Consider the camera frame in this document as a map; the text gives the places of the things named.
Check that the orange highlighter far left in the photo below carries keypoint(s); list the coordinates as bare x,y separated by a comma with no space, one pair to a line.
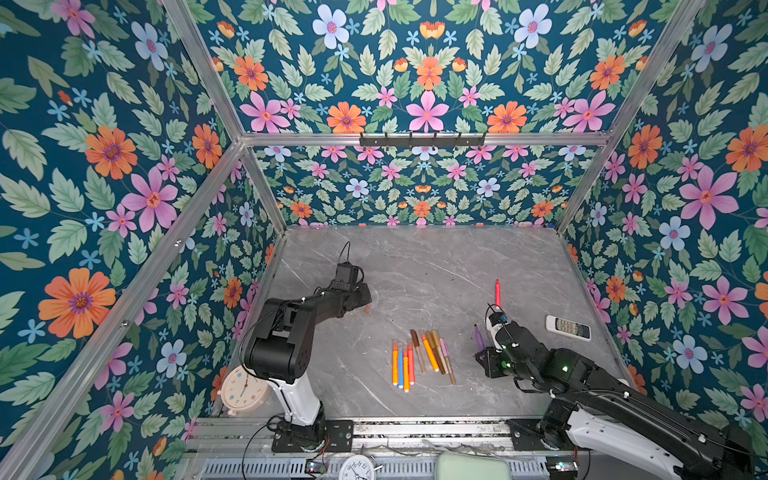
395,364

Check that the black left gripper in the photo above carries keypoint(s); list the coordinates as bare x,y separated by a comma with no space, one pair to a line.
362,288

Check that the pale green box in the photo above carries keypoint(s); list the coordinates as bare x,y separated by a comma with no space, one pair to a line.
454,466

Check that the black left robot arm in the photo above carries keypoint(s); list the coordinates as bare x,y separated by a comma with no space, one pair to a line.
279,345

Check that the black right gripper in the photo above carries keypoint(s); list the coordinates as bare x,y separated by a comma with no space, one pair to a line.
498,330

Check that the pink red highlighter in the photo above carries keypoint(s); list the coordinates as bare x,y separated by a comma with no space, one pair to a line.
497,293

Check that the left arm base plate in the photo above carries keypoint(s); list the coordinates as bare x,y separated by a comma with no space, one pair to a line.
335,436

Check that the white remote control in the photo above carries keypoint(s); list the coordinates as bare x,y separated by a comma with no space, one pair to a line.
568,328

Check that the dark brown marker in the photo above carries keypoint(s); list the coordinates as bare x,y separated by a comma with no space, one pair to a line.
434,348

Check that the beige round timer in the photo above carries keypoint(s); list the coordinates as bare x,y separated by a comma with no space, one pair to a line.
240,392

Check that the orange highlighter right group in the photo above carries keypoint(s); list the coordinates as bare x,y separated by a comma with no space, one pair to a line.
429,351

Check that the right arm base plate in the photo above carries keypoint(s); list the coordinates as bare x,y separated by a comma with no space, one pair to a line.
534,434

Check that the black hook rail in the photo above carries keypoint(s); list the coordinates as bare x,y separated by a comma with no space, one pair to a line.
409,140

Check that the red highlighter in row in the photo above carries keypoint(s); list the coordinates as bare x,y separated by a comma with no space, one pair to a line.
410,366

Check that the white alarm clock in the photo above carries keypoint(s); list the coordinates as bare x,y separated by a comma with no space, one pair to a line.
357,467

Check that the blue highlighter pen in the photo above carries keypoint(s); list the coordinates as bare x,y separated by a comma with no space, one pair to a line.
399,359

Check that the purple highlighter pen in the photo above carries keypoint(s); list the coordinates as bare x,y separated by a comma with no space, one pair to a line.
478,336

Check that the brown cap beige marker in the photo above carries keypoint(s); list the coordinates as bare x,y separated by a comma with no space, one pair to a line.
416,346

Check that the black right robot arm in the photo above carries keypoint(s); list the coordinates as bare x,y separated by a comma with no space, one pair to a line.
591,409

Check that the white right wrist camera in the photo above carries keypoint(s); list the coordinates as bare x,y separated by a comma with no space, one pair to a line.
494,322

